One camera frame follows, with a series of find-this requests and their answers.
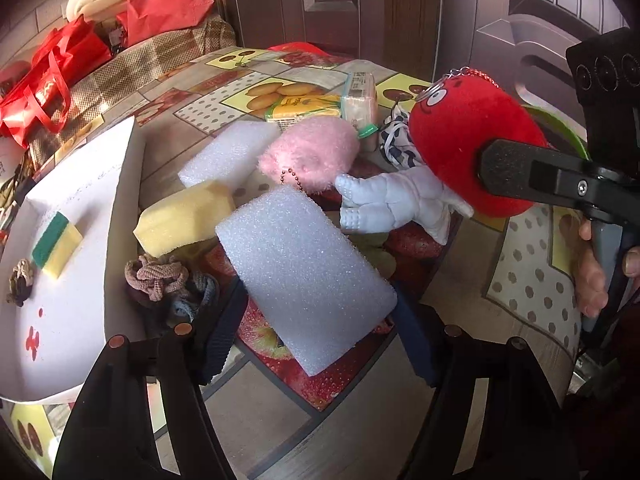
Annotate blue hair tie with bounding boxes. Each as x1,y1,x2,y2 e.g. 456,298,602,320
167,270,221,321

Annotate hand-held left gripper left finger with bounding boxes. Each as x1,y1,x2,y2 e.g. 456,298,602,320
52,279,249,480

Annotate black dotted white cloth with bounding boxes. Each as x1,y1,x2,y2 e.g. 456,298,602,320
380,105,426,166

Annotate light red fabric bag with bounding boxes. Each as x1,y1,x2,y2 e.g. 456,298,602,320
116,0,216,48

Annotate white cardboard box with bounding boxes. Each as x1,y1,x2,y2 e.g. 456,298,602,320
0,116,147,403

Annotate red printed plastic bag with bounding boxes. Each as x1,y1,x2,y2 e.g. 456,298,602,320
267,41,331,57

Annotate person's right hand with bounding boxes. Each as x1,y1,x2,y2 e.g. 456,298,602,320
572,219,640,319

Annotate large white foam block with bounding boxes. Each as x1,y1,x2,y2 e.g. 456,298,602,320
215,186,398,377

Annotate glossy red tote bag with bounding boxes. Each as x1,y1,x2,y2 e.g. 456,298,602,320
0,15,113,148

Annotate yellow green snack packet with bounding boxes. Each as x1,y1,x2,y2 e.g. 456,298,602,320
265,94,346,123

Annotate red apple plush toy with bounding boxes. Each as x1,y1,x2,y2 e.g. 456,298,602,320
407,67,588,218

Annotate green and yellow scrub sponge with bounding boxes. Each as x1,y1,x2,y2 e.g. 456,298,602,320
31,211,83,279

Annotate brown knotted hair tie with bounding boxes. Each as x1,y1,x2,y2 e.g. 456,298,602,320
124,254,190,303

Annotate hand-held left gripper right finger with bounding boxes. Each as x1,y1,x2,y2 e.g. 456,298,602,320
389,286,581,480

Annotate small white foam block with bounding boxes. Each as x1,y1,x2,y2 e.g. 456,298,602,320
177,121,283,188

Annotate pink fluffy plush toy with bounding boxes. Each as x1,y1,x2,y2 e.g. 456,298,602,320
257,115,361,194

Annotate brown and black braided hair tie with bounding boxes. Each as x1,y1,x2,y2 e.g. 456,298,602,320
6,258,36,307

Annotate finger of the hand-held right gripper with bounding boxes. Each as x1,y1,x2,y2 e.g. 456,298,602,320
480,139,621,223

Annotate pink tissue pack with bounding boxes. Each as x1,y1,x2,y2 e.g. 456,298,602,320
342,71,380,138

